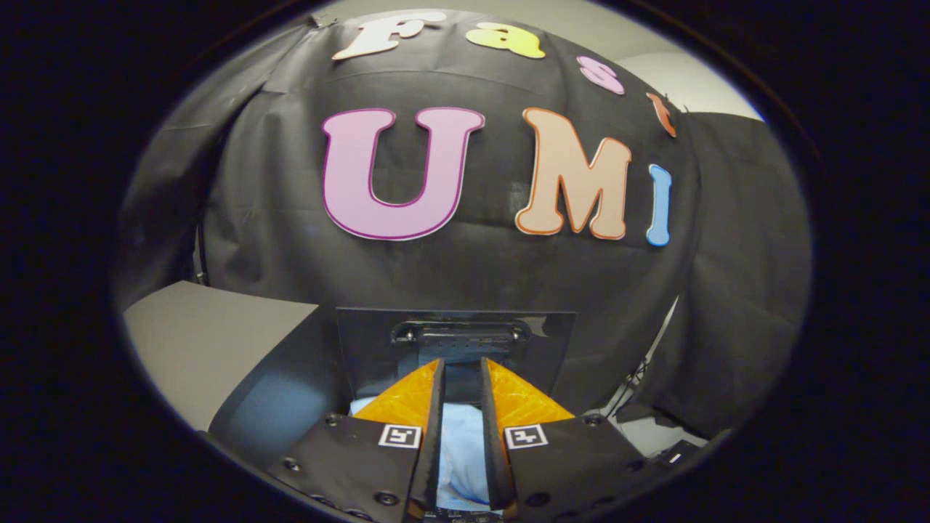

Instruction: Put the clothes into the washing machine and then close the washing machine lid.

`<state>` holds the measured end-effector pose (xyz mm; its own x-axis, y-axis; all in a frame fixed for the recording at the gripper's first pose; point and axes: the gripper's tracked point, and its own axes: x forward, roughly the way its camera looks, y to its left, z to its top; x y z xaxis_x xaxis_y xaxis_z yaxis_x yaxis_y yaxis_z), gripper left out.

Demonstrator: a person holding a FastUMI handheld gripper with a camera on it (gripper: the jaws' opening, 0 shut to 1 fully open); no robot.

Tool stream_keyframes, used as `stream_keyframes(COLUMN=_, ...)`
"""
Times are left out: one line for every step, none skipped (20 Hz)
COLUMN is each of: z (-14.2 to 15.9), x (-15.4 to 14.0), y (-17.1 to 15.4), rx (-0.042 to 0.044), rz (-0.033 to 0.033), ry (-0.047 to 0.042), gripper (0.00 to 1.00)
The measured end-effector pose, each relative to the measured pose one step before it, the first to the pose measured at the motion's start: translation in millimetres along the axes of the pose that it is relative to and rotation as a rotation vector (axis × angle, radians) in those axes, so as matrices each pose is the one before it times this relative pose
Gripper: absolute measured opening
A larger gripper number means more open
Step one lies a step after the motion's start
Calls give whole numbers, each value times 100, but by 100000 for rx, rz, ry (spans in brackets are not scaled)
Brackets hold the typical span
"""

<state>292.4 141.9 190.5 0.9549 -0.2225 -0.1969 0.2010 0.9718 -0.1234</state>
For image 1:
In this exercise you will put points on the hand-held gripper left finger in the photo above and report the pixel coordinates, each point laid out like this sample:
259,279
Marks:
363,465

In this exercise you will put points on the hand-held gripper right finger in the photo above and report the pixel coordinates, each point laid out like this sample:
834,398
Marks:
567,465

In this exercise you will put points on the light blue garment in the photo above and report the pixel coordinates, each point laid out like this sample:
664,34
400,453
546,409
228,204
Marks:
463,457

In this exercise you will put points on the dark washing machine lid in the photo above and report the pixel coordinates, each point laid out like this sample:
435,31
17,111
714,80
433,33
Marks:
370,349

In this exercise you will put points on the black light stand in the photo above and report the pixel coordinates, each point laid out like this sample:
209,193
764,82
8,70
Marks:
665,330

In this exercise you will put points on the black and beige cabinet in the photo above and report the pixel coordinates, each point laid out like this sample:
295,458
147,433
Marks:
203,341

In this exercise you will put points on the black backdrop cloth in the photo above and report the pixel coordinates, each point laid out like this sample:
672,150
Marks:
472,269

